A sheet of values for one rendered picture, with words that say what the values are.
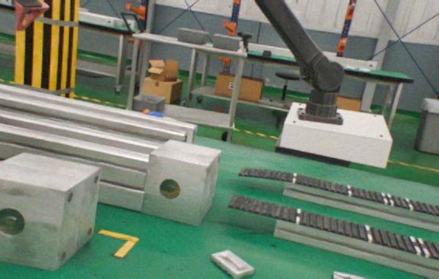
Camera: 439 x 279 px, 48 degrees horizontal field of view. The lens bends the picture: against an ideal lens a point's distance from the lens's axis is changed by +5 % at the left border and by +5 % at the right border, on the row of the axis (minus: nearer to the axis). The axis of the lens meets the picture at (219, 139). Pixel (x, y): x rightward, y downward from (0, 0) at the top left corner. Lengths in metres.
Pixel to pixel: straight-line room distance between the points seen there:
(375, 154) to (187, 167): 0.69
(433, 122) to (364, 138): 4.52
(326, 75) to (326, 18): 7.09
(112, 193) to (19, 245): 0.19
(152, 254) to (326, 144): 0.74
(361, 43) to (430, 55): 1.03
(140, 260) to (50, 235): 0.11
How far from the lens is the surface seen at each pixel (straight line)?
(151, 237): 0.66
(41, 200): 0.56
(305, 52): 1.26
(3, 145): 0.80
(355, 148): 1.26
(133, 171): 0.71
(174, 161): 0.68
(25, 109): 1.01
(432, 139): 5.81
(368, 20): 8.40
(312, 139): 1.26
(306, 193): 0.90
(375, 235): 0.73
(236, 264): 0.61
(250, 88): 5.68
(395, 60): 8.42
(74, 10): 4.17
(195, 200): 0.69
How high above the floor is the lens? 1.08
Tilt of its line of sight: 14 degrees down
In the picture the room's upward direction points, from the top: 9 degrees clockwise
